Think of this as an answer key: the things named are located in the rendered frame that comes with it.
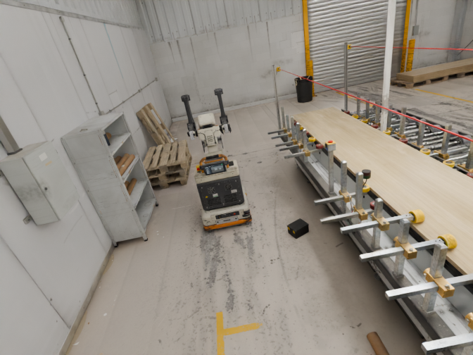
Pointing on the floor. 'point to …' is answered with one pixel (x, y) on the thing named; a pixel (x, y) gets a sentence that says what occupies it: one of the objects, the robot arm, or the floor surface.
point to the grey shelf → (119, 203)
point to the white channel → (388, 62)
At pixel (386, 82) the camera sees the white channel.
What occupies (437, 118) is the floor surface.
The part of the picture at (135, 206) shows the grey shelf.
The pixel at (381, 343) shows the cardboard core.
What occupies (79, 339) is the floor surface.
